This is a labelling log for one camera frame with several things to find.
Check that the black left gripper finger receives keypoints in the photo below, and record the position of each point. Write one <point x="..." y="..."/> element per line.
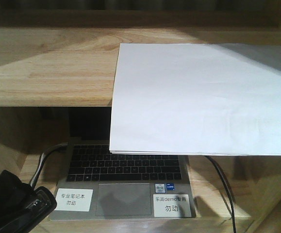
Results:
<point x="15" y="196"/>

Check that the black stapler with orange button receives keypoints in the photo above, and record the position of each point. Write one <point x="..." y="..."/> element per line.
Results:
<point x="42" y="205"/>

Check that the white paper sheets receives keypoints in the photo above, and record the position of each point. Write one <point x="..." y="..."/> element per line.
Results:
<point x="197" y="99"/>

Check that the white label sticker left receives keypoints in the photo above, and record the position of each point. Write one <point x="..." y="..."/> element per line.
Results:
<point x="69" y="199"/>

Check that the white label sticker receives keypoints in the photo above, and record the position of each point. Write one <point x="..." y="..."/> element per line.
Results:
<point x="69" y="199"/>
<point x="171" y="205"/>

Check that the silver laptop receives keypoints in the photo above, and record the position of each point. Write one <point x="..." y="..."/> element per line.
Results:
<point x="123" y="184"/>

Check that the white label sticker right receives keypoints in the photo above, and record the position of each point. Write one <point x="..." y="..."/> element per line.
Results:
<point x="171" y="205"/>

